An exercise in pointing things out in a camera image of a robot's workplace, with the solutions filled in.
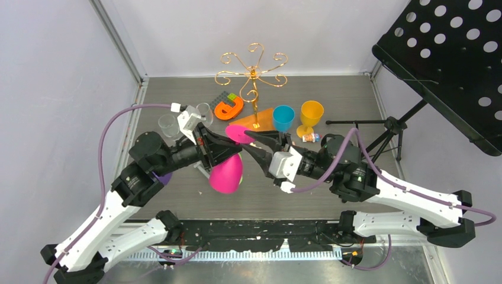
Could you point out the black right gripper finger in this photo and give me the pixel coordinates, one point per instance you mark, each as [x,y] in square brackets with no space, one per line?
[261,157]
[275,140]

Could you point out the orange plastic U-shaped toy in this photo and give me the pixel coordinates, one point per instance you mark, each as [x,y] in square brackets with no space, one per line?
[224,111]

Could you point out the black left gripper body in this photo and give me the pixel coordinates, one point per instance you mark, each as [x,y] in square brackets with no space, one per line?
[202,147]

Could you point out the small colourful toy figure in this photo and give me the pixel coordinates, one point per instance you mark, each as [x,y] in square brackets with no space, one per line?
[311,138]

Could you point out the black music stand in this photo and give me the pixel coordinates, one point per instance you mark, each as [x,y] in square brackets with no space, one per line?
[449,52]

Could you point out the clear stemmed wine glass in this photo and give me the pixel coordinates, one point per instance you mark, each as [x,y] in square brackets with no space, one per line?
[207,116]

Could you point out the clear glass tumbler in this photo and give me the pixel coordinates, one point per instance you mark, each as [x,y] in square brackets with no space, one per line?
[169,126]

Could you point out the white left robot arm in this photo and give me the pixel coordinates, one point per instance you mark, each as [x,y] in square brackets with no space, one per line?
[87,254]

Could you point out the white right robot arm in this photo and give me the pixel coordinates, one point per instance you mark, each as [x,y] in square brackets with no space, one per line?
[417,211]

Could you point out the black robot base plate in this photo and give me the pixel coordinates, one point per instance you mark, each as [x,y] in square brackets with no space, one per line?
[262,235]

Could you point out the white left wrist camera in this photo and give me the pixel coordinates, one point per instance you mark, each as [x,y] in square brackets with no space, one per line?
[188,119]

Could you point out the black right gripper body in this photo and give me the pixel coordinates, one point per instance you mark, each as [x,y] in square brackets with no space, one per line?
[311,169]

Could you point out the pink plastic wine glass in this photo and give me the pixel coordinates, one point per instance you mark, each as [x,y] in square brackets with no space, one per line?
[226,177]

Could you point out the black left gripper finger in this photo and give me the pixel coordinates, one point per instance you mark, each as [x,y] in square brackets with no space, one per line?
[221,140]
[219,155]

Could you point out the yellow plastic wine glass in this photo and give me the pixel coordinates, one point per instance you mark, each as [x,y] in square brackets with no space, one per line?
[311,114]

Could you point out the blue plastic wine glass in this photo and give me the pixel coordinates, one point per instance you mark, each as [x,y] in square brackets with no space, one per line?
[282,118]

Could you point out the grey lego plate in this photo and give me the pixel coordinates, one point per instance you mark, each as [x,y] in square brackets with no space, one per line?
[223,97]

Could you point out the grey metal T-shaped part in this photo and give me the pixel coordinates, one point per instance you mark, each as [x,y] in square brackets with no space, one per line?
[203,171]

